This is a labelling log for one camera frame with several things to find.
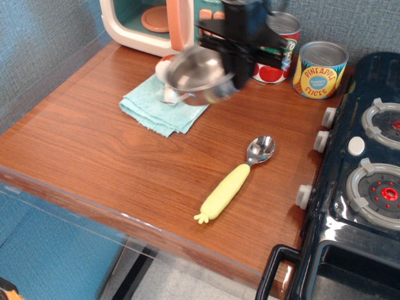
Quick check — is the light blue folded cloth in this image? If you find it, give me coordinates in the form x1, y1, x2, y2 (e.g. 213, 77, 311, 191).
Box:
119, 74, 208, 138

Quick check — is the spoon with yellow handle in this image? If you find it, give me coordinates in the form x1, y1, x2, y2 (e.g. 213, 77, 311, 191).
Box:
194, 136, 276, 224

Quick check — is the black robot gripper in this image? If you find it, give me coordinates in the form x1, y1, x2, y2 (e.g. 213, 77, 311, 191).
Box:
196, 1, 291, 90

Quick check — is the pineapple slices can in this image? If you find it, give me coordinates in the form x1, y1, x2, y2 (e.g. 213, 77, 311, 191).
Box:
292, 41, 349, 99

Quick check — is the dark blue toy stove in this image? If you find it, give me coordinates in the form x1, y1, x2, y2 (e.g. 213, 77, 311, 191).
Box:
256, 52, 399, 299

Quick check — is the tomato sauce can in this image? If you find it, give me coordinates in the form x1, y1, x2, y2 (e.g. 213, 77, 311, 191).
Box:
251, 11, 303, 84

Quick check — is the plush mushroom toy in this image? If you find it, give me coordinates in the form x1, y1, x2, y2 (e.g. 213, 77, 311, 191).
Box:
155, 55, 179, 106

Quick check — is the black table leg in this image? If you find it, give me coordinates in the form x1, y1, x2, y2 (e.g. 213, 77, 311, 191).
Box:
112, 247, 158, 300

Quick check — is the toy microwave teal and cream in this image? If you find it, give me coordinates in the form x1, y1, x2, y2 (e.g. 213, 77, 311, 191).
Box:
100, 0, 224, 57

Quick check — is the small steel pot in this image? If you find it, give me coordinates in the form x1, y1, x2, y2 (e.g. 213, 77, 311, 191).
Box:
166, 46, 238, 106

